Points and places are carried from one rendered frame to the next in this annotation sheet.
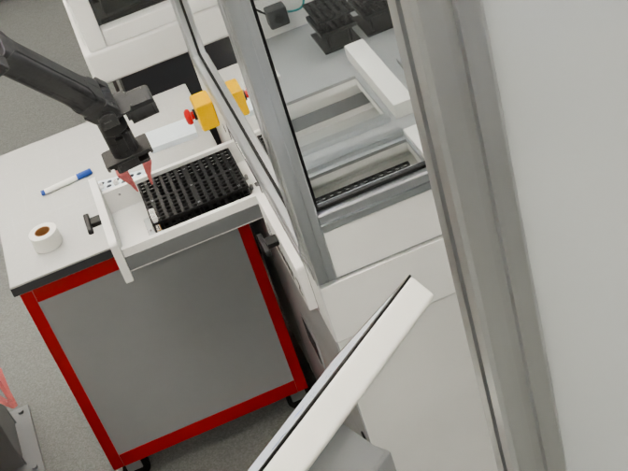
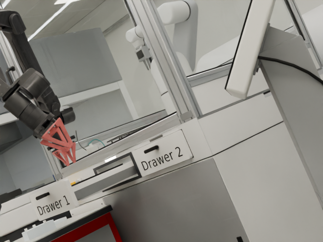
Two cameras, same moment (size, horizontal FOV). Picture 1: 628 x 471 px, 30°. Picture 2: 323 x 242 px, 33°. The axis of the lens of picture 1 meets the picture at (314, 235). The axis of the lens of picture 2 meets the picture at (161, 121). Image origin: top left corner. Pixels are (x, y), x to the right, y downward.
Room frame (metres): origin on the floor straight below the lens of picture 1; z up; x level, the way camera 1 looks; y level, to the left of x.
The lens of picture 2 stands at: (0.16, 1.25, 0.90)
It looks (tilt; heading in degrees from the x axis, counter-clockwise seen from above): 3 degrees up; 324
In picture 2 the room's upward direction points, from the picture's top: 23 degrees counter-clockwise
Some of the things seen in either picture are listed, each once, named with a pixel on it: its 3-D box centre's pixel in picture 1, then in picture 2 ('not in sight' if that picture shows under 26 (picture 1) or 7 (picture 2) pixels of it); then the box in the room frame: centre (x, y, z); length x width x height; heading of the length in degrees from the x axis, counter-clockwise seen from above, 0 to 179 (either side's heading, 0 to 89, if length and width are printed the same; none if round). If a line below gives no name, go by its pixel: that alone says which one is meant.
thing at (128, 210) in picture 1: (200, 196); (95, 184); (2.18, 0.21, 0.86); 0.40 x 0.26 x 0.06; 98
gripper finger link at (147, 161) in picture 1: (136, 169); (67, 153); (2.12, 0.31, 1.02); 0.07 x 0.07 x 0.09; 9
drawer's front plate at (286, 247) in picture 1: (285, 249); (161, 154); (1.89, 0.06, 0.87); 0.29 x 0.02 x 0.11; 8
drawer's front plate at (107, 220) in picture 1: (110, 228); (53, 200); (2.16, 0.42, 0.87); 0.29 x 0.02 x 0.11; 8
